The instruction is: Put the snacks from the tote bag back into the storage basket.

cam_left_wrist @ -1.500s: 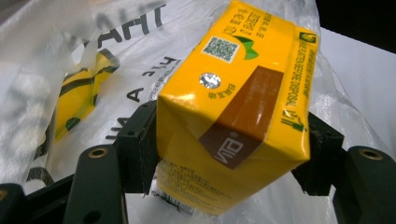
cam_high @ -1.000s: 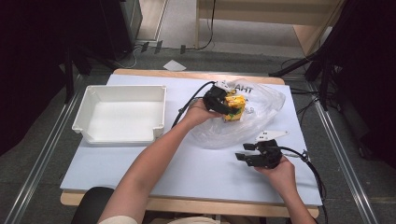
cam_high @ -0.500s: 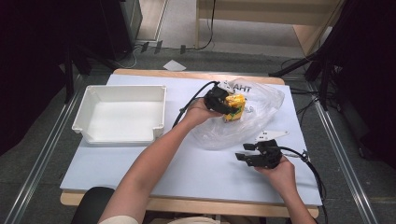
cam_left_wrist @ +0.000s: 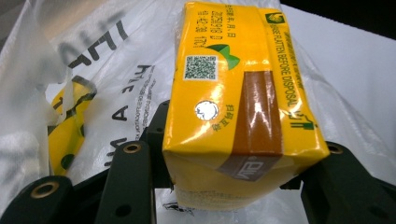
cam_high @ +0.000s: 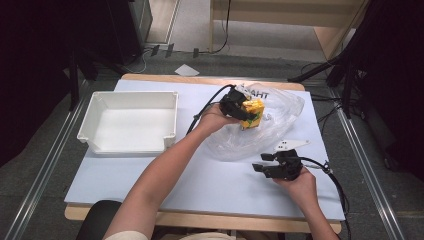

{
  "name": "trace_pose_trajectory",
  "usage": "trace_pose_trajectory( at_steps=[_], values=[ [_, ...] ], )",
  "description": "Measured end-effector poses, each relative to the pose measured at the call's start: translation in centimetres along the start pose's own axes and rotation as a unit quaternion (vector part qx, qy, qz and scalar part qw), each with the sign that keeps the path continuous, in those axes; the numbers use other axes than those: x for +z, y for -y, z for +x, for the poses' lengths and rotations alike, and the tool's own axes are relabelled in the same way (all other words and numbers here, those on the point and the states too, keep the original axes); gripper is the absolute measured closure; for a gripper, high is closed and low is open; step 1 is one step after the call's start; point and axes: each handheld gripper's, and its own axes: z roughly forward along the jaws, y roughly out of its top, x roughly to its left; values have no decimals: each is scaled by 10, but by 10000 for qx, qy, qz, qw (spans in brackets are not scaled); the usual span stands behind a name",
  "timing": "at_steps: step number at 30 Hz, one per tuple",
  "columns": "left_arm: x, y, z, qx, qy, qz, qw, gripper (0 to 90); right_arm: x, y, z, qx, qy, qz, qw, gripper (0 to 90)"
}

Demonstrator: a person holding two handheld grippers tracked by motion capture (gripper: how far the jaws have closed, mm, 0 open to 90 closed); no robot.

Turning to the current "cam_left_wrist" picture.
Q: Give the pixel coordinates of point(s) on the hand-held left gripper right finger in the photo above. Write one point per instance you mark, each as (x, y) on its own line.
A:
(342, 193)

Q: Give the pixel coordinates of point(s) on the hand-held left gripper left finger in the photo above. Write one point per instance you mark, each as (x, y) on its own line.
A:
(130, 186)

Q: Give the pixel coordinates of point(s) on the white table sheet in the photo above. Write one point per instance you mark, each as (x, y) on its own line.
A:
(358, 77)

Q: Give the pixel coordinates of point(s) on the yellow drink carton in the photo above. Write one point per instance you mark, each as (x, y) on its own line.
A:
(218, 124)

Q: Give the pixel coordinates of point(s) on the clear plastic bag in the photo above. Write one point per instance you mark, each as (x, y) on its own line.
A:
(31, 62)

